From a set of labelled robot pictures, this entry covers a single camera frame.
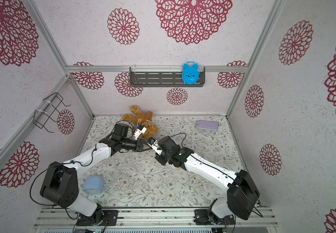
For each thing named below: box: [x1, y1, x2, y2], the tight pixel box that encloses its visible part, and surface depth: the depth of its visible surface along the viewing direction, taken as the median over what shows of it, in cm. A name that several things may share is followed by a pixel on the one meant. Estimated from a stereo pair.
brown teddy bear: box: [121, 104, 160, 140], surface depth 112 cm
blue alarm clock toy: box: [181, 61, 200, 85], surface depth 90 cm
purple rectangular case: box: [196, 119, 219, 131], surface depth 113 cm
